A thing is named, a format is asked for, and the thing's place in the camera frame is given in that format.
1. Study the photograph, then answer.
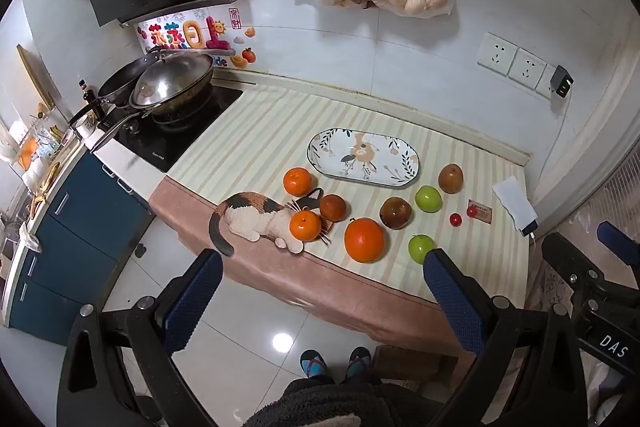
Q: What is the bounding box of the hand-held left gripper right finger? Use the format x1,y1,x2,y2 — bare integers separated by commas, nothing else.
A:
422,248,601,427

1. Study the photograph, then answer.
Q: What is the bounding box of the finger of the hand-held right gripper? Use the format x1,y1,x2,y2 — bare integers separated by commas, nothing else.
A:
541,232,608,323
596,221,640,293

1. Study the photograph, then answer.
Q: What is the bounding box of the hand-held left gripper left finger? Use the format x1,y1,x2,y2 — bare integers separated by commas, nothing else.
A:
56,249,224,427

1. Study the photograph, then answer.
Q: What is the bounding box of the green apple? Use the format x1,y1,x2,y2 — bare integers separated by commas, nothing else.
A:
408,234,437,265
415,185,444,213

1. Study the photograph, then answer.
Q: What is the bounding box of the large orange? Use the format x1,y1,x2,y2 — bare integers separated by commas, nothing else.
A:
344,217,386,264

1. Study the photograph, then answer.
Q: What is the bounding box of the reddish brown apple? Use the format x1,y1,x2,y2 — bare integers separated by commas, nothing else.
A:
438,163,464,194

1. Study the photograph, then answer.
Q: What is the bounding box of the small mandarin orange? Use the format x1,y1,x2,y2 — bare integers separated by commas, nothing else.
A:
289,210,322,242
283,167,313,197

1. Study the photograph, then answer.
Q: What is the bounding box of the small dark red apple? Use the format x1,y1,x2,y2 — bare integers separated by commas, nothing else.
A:
319,194,347,223

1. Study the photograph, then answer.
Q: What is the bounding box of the floral oval plate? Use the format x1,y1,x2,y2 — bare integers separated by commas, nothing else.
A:
306,128,421,186

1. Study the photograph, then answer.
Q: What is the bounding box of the brown box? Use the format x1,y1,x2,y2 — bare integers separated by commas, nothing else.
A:
372,344,458,383

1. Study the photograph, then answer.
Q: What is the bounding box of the white paper card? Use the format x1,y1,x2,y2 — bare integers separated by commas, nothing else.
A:
492,176,540,238

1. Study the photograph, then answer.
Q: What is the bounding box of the small brown tag card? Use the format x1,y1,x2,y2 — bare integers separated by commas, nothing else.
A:
467,200,493,224

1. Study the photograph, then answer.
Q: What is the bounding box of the calico cat figurine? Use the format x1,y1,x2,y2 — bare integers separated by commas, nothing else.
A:
208,188,333,257

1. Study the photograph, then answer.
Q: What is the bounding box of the blue slipper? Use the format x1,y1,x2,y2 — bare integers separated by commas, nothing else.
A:
345,346,372,378
300,349,328,380

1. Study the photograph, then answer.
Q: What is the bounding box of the blue kitchen cabinet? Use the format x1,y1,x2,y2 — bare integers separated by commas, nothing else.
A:
5,152,156,345

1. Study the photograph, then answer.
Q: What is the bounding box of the dark fleece robe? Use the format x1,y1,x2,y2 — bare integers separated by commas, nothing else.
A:
242,374,446,427

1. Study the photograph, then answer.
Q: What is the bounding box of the black plug charger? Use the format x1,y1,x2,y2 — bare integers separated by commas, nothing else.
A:
550,65,574,99

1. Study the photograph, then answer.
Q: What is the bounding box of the striped tablecloth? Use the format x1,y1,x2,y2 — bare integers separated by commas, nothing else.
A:
150,84,531,358

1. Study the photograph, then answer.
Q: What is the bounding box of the dark wok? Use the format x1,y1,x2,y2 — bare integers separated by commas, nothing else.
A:
91,72,216,152

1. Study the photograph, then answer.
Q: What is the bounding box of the steel wok lid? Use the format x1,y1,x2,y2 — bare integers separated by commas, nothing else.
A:
130,52,215,108

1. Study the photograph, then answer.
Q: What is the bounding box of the black frying pan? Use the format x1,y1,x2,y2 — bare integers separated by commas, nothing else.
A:
67,48,166,128

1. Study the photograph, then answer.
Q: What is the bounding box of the dark sauce bottle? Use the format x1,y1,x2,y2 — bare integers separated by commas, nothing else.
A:
80,79,103,115

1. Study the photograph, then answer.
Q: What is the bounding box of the wooden cutting board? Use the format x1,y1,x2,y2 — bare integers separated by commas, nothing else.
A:
16,44,56,112

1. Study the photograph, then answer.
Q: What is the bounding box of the white wall socket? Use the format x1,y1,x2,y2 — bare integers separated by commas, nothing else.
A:
507,48,549,88
476,32,519,76

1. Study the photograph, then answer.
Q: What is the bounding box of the colourful wall sticker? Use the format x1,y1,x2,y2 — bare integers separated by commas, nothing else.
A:
136,7,258,70

